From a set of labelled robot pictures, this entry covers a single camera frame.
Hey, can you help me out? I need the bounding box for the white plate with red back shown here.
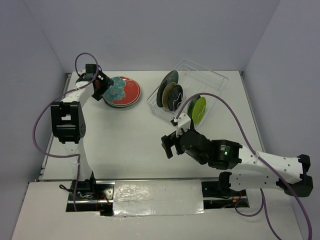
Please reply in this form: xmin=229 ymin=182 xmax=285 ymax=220
xmin=102 ymin=76 xmax=141 ymax=105

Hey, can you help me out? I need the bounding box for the red plate with teal flower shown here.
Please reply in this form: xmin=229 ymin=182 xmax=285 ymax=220
xmin=103 ymin=99 xmax=139 ymax=109

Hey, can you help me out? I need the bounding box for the lime green plate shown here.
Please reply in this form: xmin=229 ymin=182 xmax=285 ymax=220
xmin=191 ymin=96 xmax=207 ymax=125

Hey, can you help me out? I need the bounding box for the blue patterned dark-rimmed plate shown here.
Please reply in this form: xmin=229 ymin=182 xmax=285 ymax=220
xmin=187 ymin=95 xmax=201 ymax=125

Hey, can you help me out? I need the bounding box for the teal glazed brown-rimmed plate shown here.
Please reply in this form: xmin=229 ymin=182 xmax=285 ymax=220
xmin=156 ymin=70 xmax=179 ymax=108

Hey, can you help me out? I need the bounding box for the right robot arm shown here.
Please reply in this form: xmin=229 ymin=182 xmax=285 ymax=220
xmin=161 ymin=129 xmax=313 ymax=198

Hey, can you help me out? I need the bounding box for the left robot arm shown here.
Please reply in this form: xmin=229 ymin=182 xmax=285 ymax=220
xmin=50 ymin=64 xmax=114 ymax=200

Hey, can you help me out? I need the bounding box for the black plate with white line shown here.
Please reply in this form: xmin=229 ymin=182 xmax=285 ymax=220
xmin=167 ymin=84 xmax=183 ymax=112

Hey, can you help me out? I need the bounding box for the beige brown-rimmed plate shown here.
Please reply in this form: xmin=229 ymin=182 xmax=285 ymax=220
xmin=162 ymin=82 xmax=177 ymax=109

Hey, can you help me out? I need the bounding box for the silver foil covered panel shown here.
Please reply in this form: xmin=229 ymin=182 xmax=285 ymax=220
xmin=112 ymin=180 xmax=205 ymax=217

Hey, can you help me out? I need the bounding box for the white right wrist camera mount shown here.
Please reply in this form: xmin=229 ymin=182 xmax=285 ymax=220
xmin=170 ymin=113 xmax=192 ymax=137

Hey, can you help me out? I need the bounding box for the black metal base rail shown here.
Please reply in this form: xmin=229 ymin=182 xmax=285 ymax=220
xmin=59 ymin=181 xmax=249 ymax=217

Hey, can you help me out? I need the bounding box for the white wire dish rack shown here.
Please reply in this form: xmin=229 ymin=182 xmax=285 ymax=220
xmin=146 ymin=58 xmax=229 ymax=128

